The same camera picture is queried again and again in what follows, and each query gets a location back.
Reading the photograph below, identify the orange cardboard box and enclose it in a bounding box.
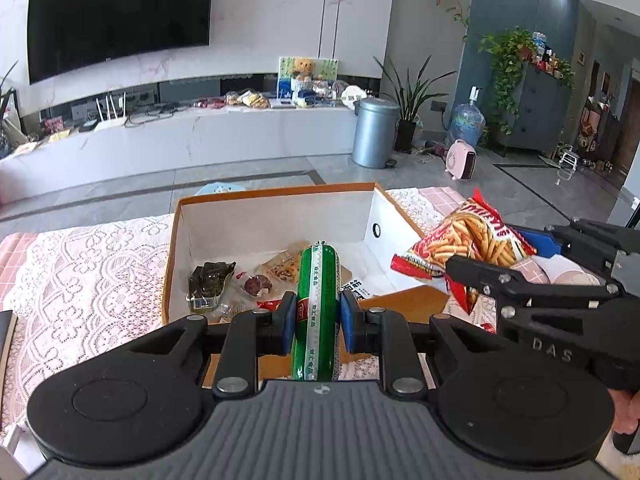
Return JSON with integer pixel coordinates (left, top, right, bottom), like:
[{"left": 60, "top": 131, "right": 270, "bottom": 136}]
[{"left": 162, "top": 181, "right": 452, "bottom": 391}]

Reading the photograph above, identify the teddy bear gift box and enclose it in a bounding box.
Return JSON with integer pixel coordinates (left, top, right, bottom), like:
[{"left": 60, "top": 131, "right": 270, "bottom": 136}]
[{"left": 276, "top": 56, "right": 340, "bottom": 107}]

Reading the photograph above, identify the snack pile on cabinet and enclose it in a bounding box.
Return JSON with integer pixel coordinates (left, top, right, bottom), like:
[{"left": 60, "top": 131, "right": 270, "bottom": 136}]
[{"left": 224, "top": 89, "right": 270, "bottom": 110}]

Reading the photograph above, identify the white tv cabinet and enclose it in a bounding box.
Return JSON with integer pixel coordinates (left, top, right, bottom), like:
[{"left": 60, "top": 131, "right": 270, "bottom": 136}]
[{"left": 1, "top": 107, "right": 356, "bottom": 204}]

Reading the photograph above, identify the dark notebook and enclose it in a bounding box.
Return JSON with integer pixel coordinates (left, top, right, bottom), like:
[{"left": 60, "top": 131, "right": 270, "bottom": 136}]
[{"left": 0, "top": 310, "right": 18, "bottom": 386}]

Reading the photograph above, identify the red fries snack bag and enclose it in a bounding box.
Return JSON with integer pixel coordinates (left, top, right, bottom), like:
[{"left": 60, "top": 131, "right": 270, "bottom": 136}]
[{"left": 390, "top": 190, "right": 537, "bottom": 314}]

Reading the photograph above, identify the white sock foot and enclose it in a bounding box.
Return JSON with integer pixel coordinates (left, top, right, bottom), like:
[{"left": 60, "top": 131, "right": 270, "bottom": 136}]
[{"left": 533, "top": 255, "right": 601, "bottom": 286}]

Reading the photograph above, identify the green sausage stick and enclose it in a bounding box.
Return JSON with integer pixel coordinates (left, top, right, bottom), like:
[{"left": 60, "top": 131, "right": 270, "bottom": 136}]
[{"left": 292, "top": 242, "right": 341, "bottom": 382}]

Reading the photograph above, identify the black wall television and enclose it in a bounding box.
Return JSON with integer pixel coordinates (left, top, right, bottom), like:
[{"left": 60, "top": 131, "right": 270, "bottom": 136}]
[{"left": 27, "top": 0, "right": 212, "bottom": 84}]

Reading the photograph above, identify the green potted floor plant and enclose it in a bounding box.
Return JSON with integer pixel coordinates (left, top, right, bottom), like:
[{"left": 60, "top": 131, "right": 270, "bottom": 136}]
[{"left": 373, "top": 55, "right": 456, "bottom": 153}]

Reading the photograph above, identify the peanut snack clear bag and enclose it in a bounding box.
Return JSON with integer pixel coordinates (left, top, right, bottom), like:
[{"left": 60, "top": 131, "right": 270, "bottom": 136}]
[{"left": 262, "top": 252, "right": 302, "bottom": 290}]

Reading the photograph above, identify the blue water jug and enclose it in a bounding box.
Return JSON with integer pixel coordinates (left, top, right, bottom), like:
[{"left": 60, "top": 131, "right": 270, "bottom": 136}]
[{"left": 448, "top": 86, "right": 486, "bottom": 148}]

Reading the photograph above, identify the white lace tablecloth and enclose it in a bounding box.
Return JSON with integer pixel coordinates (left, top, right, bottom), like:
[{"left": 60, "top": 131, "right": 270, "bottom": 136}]
[{"left": 1, "top": 188, "right": 462, "bottom": 432}]

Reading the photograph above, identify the dark seaweed snack packet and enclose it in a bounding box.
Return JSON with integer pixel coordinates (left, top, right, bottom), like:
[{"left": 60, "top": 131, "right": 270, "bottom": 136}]
[{"left": 186, "top": 262, "right": 235, "bottom": 313}]

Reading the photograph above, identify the person right hand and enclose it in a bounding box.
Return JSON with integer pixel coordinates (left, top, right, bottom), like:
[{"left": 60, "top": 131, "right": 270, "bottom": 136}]
[{"left": 610, "top": 390, "right": 640, "bottom": 434}]

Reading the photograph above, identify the white latiao snack packet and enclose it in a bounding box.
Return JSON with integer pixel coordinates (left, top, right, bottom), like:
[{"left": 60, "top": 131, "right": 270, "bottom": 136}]
[{"left": 342, "top": 278, "right": 373, "bottom": 301}]

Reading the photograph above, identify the dark grey drawer cabinet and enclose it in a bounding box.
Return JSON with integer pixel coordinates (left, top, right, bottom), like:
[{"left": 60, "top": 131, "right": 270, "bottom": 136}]
[{"left": 495, "top": 65, "right": 572, "bottom": 152}]

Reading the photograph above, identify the pink small heater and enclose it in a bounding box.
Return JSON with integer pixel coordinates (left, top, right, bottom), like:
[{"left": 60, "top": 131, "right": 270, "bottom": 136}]
[{"left": 445, "top": 139, "right": 477, "bottom": 180}]

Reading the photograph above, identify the small red date packet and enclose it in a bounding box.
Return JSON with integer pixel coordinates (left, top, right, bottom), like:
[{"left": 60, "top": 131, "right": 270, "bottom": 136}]
[{"left": 236, "top": 272, "right": 273, "bottom": 298}]

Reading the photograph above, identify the trailing green ivy plant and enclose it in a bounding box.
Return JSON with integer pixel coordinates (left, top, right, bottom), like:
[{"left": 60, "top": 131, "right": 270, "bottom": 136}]
[{"left": 478, "top": 26, "right": 575, "bottom": 136}]

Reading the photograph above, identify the grey metal trash bin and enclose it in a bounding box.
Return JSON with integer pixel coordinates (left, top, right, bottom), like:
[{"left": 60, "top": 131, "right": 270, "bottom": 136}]
[{"left": 352, "top": 96, "right": 400, "bottom": 169}]

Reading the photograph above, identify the white wifi router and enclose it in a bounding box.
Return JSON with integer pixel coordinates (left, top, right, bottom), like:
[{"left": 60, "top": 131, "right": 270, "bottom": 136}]
[{"left": 94, "top": 94, "right": 128, "bottom": 131}]

